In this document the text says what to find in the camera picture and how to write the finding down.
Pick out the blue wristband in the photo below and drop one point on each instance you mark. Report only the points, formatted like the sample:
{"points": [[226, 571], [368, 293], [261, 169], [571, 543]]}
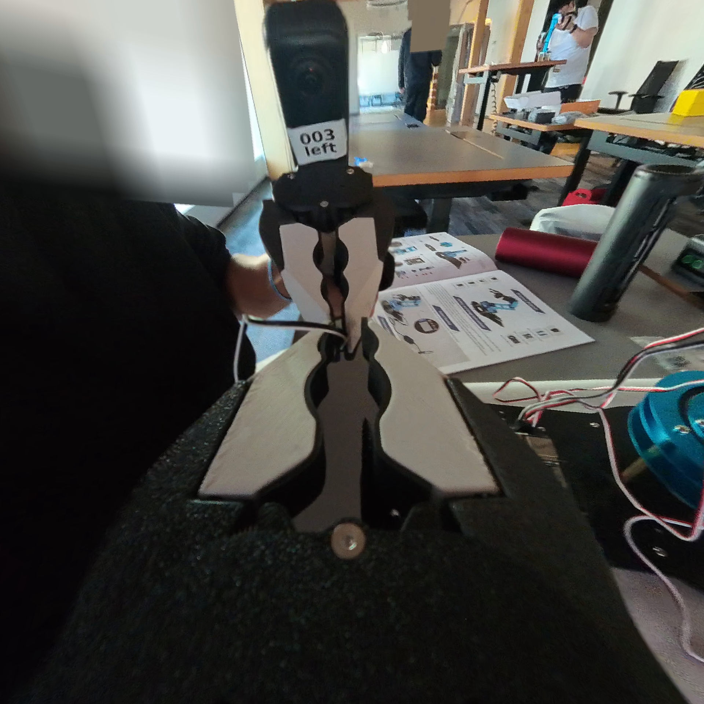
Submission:
{"points": [[273, 280]]}

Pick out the white foam sheet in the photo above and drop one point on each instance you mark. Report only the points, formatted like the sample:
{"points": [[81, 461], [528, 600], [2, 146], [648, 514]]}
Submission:
{"points": [[649, 616]]}

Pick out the person's left forearm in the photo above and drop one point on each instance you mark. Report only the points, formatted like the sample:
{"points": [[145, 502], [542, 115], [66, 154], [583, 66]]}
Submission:
{"points": [[247, 286]]}

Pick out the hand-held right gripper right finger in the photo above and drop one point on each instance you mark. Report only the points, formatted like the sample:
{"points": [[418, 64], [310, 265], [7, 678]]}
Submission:
{"points": [[434, 440]]}

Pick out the instruction booklet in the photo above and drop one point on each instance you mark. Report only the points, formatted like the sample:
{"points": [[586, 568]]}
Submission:
{"points": [[495, 330]]}

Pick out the small clear parts bag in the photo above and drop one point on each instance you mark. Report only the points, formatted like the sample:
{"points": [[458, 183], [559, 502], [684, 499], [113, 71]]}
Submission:
{"points": [[671, 361]]}

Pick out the small black box device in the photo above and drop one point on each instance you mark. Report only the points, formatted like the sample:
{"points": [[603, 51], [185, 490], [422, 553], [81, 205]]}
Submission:
{"points": [[693, 258]]}

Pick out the white plastic bag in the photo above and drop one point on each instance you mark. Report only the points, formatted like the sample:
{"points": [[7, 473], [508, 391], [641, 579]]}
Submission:
{"points": [[566, 220]]}

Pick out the grey desk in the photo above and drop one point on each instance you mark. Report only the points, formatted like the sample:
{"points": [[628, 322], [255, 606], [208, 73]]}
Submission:
{"points": [[632, 335]]}

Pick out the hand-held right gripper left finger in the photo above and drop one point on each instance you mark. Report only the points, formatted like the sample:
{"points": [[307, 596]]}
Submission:
{"points": [[264, 440]]}

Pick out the black chair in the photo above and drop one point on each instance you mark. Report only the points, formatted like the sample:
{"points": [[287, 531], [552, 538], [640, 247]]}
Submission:
{"points": [[652, 88]]}

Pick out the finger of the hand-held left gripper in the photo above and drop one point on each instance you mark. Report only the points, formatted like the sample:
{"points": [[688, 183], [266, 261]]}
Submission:
{"points": [[300, 264], [363, 258]]}

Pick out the red bag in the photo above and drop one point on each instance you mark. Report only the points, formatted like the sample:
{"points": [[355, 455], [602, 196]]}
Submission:
{"points": [[583, 197]]}

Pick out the red metal cylinder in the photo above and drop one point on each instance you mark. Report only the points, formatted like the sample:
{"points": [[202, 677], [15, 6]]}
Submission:
{"points": [[544, 250]]}

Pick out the yellow box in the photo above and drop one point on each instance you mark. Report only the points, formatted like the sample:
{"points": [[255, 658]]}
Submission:
{"points": [[690, 104]]}

